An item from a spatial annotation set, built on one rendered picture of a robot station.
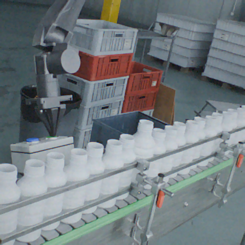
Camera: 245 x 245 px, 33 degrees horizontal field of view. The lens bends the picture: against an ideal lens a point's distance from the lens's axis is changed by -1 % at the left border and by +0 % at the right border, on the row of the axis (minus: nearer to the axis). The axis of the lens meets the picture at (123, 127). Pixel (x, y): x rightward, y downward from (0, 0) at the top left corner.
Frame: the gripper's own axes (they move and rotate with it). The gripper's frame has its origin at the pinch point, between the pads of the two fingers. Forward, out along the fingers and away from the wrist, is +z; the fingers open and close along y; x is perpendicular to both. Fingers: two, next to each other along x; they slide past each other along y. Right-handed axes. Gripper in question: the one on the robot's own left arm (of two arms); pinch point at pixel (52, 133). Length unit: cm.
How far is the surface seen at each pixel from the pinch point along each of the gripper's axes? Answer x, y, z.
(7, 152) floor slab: 210, 125, 39
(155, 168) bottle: -16.2, 20.3, 12.3
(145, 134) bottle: -18.3, 14.5, 2.2
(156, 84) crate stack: 179, 302, -6
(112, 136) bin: 30, 56, 10
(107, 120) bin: 40, 65, 4
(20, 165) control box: 1.5, -9.6, 6.4
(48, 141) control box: -2.1, -3.3, 1.5
